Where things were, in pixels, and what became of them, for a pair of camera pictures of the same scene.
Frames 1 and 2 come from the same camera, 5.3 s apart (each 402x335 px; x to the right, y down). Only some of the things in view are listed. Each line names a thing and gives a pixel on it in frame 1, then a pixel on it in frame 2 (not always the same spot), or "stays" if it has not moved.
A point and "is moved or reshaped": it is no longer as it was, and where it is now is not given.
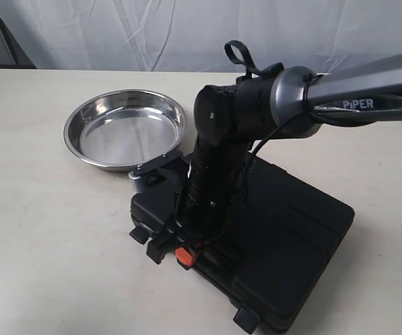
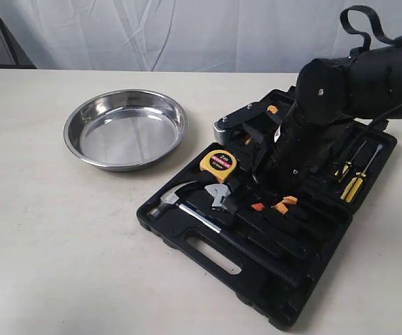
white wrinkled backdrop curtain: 190,35 stays
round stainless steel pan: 123,129 stays
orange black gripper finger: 185,257 → 258,206
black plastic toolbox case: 284,239 is moved or reshaped
